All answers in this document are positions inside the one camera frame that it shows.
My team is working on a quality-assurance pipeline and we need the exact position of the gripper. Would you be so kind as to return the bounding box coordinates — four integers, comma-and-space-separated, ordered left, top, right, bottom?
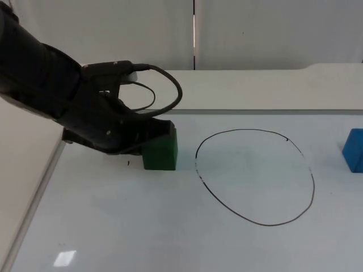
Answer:
62, 84, 175, 156

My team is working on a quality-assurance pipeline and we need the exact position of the green cube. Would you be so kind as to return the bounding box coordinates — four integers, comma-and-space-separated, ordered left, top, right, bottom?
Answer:
141, 128, 180, 172

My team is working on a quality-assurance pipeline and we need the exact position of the grey-framed whiteboard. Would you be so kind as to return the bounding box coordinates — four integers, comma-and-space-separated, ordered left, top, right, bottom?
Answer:
0, 108, 363, 272

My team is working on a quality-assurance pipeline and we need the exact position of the blue cube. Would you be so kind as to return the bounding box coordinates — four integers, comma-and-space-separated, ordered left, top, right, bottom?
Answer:
341, 127, 363, 174

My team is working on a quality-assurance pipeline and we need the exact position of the thin black cable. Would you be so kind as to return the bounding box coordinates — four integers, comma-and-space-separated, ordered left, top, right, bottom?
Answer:
121, 80, 156, 113

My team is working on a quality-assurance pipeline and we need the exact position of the thick black cable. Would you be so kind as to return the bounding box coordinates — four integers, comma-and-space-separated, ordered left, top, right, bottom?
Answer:
130, 63, 183, 118

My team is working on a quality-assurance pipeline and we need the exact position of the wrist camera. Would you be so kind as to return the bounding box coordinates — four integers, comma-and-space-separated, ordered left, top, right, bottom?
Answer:
81, 59, 139, 86

